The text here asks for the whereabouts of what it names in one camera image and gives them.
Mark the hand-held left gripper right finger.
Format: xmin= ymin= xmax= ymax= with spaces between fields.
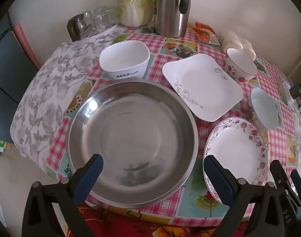
xmin=203 ymin=154 xmax=287 ymax=237

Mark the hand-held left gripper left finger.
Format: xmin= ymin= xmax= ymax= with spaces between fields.
xmin=22 ymin=154 xmax=104 ymax=237

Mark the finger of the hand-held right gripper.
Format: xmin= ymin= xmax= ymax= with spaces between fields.
xmin=269 ymin=160 xmax=301 ymax=209
xmin=290 ymin=170 xmax=301 ymax=200

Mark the floral round plate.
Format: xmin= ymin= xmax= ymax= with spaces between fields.
xmin=203 ymin=117 xmax=269 ymax=203

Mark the large stainless steel basin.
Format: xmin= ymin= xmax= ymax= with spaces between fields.
xmin=66 ymin=79 xmax=199 ymax=208

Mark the pale blue bowl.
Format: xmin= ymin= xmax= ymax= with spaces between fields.
xmin=250 ymin=87 xmax=279 ymax=131

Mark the white square plate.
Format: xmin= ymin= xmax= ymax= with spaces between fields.
xmin=162 ymin=53 xmax=244 ymax=122

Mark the red rimmed strawberry bowl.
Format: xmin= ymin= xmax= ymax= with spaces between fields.
xmin=224 ymin=47 xmax=258 ymax=83

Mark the white square bowl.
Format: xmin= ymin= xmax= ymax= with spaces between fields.
xmin=99 ymin=40 xmax=151 ymax=79

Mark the black device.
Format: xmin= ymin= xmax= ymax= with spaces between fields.
xmin=290 ymin=84 xmax=301 ymax=99

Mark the white plastic device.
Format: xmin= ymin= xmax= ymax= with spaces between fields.
xmin=282 ymin=81 xmax=295 ymax=105

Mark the grey floral cloth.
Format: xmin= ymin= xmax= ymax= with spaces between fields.
xmin=10 ymin=26 xmax=124 ymax=158

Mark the pink checkered tablecloth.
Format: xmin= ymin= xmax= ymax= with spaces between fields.
xmin=45 ymin=23 xmax=301 ymax=228

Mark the bag of steamed buns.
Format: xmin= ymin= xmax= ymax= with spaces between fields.
xmin=219 ymin=30 xmax=256 ymax=61

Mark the orange snack packet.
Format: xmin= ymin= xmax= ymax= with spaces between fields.
xmin=192 ymin=22 xmax=222 ymax=45

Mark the dark blue cabinet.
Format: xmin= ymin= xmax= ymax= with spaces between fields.
xmin=0 ymin=12 xmax=40 ymax=144

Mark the clear drinking glass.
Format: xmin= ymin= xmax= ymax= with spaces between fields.
xmin=105 ymin=5 xmax=118 ymax=26
xmin=91 ymin=6 xmax=109 ymax=34
xmin=75 ymin=12 xmax=95 ymax=39

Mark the stainless steel thermos jug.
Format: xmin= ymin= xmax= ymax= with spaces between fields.
xmin=153 ymin=0 xmax=192 ymax=38

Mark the napa cabbage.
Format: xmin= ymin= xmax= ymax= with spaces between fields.
xmin=115 ymin=0 xmax=155 ymax=27

